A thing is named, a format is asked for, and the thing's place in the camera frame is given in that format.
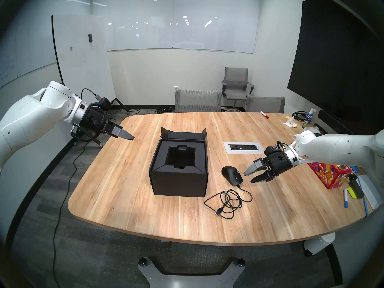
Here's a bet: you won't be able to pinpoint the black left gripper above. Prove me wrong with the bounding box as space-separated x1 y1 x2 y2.
79 105 135 141

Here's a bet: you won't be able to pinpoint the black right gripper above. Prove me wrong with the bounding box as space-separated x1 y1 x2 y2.
244 150 295 184

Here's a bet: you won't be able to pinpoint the black wired computer mouse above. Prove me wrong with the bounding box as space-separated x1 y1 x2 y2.
205 166 253 219

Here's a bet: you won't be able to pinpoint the black cardboard box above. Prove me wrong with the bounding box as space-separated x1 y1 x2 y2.
148 127 209 198

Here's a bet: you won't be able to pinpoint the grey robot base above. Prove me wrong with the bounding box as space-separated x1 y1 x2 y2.
137 256 246 288

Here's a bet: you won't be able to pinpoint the colourful floral tissue box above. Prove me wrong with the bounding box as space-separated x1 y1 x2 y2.
307 161 352 189

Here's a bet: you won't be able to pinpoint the silver table power outlet panel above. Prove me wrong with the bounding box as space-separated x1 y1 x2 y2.
223 142 266 155

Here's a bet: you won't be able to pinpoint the whiteboard cleaner spray bottle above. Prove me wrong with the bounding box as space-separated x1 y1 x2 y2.
302 108 317 129

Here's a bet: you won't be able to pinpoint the white freestanding whiteboard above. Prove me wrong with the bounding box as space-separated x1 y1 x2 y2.
52 14 131 147

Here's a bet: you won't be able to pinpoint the grey ribbed mesh chair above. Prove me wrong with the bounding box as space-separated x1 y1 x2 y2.
175 88 222 113

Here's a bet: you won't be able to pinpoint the black video conference bar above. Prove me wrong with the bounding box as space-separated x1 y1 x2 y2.
317 110 355 136

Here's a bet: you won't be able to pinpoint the grey office chair with armrests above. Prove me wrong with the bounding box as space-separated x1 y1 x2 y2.
221 67 255 112

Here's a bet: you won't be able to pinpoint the black flat eraser block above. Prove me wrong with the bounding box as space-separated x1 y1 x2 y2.
348 178 365 199

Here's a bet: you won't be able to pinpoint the glass whiteboard with blue writing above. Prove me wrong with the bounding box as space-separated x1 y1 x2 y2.
0 0 57 90

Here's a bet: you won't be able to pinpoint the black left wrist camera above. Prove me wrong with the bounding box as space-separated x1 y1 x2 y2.
90 97 113 111

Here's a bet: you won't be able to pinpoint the black floor cables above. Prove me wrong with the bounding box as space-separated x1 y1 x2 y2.
108 106 175 124

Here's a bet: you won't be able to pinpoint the wall-mounted glass whiteboard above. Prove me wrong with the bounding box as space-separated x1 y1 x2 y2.
90 0 261 54

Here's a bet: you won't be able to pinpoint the large black wall screen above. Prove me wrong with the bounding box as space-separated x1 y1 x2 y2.
287 0 384 141

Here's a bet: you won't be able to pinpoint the black hanging cable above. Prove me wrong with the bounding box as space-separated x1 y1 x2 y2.
52 140 90 288

